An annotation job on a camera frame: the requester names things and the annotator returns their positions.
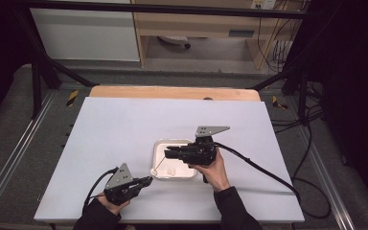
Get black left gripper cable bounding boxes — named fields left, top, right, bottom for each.
left=81, top=167, right=120, bottom=210

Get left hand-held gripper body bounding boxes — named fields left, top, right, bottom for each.
left=103, top=162, right=142, bottom=206

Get thin wooden stick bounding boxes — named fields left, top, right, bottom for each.
left=153, top=155, right=168, bottom=173

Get white wall socket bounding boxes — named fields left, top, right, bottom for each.
left=250, top=0, right=278, bottom=11

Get black metal frame bar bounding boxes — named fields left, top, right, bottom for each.
left=12, top=0, right=320, bottom=20

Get yellow black tape strip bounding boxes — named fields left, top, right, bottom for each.
left=271, top=95, right=289, bottom=110
left=65, top=89, right=80, bottom=107

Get office chair base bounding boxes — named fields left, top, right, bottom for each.
left=157, top=34, right=192, bottom=50

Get white board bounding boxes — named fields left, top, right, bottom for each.
left=34, top=97, right=306, bottom=224

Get white square tray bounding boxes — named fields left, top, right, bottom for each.
left=151, top=138, right=197, bottom=180

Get black floor cables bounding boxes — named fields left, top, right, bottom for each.
left=269, top=80, right=325, bottom=134

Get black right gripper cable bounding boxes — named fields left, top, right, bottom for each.
left=214, top=142, right=333, bottom=220

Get black metal stand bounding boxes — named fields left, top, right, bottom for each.
left=250, top=18, right=325, bottom=127
left=15, top=12, right=99, bottom=120

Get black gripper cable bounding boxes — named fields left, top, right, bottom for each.
left=81, top=167, right=120, bottom=210
left=214, top=142, right=333, bottom=220

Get person's left hand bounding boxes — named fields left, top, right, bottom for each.
left=95, top=193, right=131, bottom=216

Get person's right hand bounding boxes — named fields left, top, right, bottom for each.
left=187, top=149, right=232, bottom=194

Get wooden table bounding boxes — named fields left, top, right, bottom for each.
left=88, top=84, right=262, bottom=103

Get hanging black cables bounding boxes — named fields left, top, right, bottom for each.
left=256, top=0, right=308, bottom=74

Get wooden desk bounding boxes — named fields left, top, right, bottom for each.
left=130, top=0, right=305, bottom=70

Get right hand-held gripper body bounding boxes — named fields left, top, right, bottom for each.
left=185, top=126, right=231, bottom=167

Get aluminium floor rail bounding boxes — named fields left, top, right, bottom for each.
left=0, top=91, right=57, bottom=221
left=295, top=123, right=357, bottom=230

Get white cabinet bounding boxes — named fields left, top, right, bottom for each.
left=31, top=0, right=141, bottom=62

